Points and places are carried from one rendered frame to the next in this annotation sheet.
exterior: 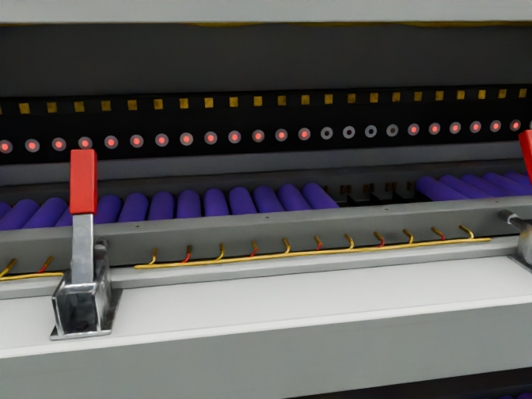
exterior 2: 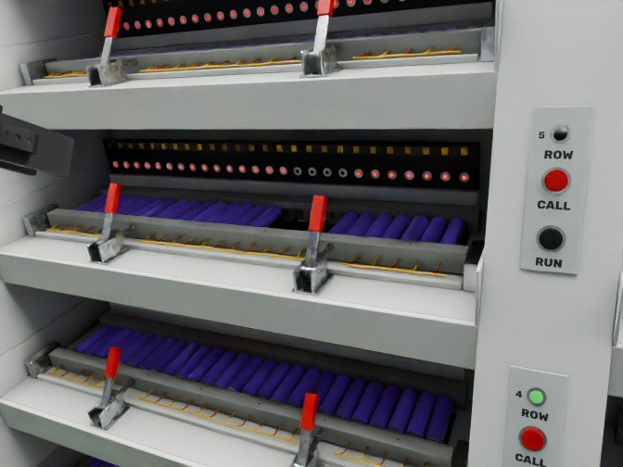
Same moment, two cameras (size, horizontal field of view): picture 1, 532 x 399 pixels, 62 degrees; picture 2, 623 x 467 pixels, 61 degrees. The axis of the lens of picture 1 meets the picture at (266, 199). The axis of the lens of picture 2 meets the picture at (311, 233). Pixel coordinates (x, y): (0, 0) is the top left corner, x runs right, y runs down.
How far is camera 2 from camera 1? 0.47 m
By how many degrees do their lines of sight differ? 34
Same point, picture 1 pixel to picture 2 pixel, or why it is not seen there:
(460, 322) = (235, 296)
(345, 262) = (221, 256)
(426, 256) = (262, 261)
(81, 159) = (112, 188)
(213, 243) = (177, 234)
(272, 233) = (203, 234)
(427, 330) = (220, 296)
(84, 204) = (108, 208)
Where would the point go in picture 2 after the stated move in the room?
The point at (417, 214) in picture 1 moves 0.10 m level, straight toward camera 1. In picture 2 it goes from (275, 236) to (189, 240)
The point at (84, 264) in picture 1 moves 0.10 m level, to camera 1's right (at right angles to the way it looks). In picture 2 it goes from (105, 234) to (162, 244)
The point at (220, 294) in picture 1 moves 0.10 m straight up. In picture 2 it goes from (158, 259) to (159, 171)
